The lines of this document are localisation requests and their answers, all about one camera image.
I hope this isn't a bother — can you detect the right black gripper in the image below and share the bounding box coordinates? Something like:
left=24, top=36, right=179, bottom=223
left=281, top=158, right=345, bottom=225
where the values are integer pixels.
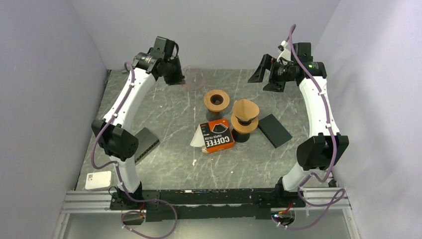
left=248, top=54, right=296, bottom=93

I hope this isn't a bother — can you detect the clear plastic filter bag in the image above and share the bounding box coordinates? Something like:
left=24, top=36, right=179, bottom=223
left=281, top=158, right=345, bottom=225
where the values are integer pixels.
left=182, top=66, right=206, bottom=92

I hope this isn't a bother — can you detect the wooden dripper ring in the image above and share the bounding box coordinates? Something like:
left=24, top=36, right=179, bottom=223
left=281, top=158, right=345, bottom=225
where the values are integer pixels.
left=230, top=114, right=260, bottom=134
left=204, top=89, right=231, bottom=115

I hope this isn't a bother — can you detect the brown paper coffee filter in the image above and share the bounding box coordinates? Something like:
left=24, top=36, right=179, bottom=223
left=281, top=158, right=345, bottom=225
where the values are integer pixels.
left=233, top=99, right=260, bottom=122

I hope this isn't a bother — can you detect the blue ribbed glass dripper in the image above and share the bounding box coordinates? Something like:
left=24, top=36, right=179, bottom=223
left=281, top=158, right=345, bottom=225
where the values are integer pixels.
left=237, top=119, right=253, bottom=126

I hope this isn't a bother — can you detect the white paper coffee filter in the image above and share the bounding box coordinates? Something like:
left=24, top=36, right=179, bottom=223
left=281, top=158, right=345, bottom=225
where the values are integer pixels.
left=190, top=126, right=205, bottom=147

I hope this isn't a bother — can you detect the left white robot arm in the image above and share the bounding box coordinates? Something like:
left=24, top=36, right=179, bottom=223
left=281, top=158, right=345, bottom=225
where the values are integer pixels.
left=91, top=36, right=185, bottom=209

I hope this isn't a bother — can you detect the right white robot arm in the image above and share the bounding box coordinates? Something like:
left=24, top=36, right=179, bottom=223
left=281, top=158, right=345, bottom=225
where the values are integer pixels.
left=248, top=40, right=349, bottom=207

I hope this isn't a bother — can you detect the orange coffee filter box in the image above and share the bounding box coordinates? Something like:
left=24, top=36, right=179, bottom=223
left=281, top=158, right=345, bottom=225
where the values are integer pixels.
left=199, top=118, right=234, bottom=154

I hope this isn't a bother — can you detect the right black flat box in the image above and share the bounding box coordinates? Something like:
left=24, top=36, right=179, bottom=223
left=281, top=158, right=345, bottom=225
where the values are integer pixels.
left=258, top=114, right=293, bottom=148

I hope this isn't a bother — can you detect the black flat box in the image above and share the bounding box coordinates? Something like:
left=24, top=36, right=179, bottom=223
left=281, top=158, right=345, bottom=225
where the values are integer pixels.
left=258, top=114, right=293, bottom=148
left=134, top=127, right=160, bottom=164

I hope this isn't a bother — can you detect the black server base cup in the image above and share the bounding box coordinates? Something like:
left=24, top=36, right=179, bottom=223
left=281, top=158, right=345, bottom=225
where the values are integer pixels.
left=231, top=129, right=250, bottom=143

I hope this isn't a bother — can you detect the left black flat box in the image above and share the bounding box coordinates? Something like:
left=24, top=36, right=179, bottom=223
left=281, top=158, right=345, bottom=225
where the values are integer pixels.
left=134, top=127, right=160, bottom=164

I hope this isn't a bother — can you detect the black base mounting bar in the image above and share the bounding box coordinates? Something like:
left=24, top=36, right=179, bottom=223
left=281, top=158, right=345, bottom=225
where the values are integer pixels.
left=110, top=184, right=305, bottom=222

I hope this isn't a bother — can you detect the white small box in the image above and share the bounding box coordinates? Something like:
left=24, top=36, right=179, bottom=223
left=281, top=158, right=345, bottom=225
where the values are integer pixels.
left=85, top=171, right=112, bottom=191

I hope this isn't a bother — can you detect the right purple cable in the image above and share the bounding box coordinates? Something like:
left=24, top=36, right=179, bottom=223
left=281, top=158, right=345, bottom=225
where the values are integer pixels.
left=271, top=24, right=346, bottom=231

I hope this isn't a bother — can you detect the purple cable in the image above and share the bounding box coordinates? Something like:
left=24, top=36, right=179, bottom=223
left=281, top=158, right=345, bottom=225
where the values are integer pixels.
left=271, top=24, right=346, bottom=231
left=91, top=61, right=178, bottom=239

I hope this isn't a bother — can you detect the aluminium frame rail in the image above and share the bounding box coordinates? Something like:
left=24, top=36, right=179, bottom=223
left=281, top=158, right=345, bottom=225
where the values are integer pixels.
left=63, top=188, right=350, bottom=213

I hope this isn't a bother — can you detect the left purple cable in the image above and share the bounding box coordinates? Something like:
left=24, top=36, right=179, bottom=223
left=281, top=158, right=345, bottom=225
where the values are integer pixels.
left=91, top=61, right=178, bottom=239

